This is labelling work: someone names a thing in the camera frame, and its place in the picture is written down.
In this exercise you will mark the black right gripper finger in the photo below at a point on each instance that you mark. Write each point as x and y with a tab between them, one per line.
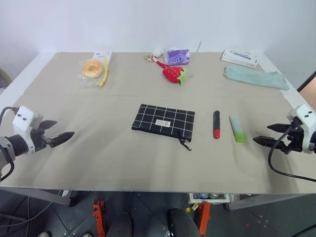
279	128
267	142

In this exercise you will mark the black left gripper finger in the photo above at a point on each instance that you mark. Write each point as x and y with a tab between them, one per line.
48	124
63	138

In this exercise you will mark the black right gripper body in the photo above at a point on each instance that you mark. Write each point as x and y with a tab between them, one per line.
296	140

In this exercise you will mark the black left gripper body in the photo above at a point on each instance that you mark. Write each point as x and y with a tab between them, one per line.
38	139

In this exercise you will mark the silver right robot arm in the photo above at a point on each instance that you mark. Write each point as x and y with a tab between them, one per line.
313	142

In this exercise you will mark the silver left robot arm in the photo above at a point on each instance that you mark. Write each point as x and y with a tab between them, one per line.
7	150

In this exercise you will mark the black grid pencil pouch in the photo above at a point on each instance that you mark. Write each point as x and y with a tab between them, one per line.
163	119

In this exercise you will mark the white and green eraser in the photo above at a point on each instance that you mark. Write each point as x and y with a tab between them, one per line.
237	128

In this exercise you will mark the brown board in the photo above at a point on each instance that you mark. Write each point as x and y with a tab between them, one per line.
308	93

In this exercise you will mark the red and black marker pen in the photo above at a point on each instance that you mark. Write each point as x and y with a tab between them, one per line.
216	123

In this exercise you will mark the light green towel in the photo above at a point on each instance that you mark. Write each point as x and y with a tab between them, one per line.
256	77

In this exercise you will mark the beige table mat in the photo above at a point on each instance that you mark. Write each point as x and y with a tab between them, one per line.
123	160

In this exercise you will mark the bread bun in plastic bag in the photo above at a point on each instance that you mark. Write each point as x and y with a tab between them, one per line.
92	69

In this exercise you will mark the yellow toothbrush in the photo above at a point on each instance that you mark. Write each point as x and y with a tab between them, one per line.
105	71

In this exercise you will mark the flat white product box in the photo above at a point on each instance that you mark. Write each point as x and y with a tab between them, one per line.
239	58

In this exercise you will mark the white box with cans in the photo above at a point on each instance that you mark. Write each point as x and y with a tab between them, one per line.
209	197

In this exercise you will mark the orange metal stand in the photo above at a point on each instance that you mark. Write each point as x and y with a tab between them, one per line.
205	219
98	217

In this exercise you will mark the white packet with yellow stick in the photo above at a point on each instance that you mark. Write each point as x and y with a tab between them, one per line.
105	54

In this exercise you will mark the light-coloured shoe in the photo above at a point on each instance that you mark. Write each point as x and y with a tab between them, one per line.
87	235
44	234

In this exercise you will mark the large dark rounded shape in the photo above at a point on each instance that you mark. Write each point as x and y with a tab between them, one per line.
182	223

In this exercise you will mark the red strawberry plush toy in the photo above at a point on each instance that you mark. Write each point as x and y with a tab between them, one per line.
171	73

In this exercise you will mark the purple tissue pack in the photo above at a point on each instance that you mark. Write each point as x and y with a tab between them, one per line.
178	57

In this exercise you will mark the white fluffy ball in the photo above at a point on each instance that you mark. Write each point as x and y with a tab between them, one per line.
158	51

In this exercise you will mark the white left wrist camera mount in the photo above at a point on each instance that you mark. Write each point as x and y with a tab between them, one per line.
23	121

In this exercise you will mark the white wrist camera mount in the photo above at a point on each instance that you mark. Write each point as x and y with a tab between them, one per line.
23	121
304	117

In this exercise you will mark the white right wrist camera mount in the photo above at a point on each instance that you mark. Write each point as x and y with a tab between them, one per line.
304	117

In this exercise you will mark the grey table frame bar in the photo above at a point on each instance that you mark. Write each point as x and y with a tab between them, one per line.
37	196

